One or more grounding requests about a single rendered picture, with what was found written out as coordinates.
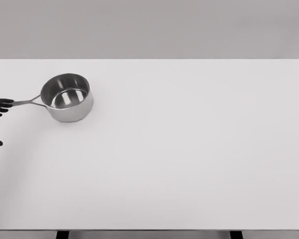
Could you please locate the steel saucepan with long handle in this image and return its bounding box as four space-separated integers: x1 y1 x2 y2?
10 73 94 123

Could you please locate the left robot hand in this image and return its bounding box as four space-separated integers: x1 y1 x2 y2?
0 98 14 147

